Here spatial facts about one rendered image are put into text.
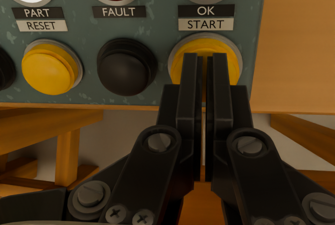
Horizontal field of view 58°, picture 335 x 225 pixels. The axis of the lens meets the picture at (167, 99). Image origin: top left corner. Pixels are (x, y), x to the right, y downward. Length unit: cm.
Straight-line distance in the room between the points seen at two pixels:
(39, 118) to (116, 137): 46
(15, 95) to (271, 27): 14
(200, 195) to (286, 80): 15
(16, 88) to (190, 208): 18
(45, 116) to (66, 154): 22
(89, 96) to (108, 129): 97
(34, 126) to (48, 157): 54
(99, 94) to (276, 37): 9
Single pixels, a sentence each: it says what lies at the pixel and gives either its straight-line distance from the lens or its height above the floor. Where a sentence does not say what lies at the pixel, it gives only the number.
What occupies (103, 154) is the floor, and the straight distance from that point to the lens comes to 115.
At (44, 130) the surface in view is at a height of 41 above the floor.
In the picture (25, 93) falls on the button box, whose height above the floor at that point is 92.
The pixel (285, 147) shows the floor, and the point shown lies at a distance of 112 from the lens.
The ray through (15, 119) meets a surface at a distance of 65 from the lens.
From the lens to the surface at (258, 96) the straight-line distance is 17.
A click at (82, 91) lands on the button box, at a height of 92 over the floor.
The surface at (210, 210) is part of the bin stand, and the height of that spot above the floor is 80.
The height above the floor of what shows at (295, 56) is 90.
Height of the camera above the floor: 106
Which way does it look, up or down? 83 degrees down
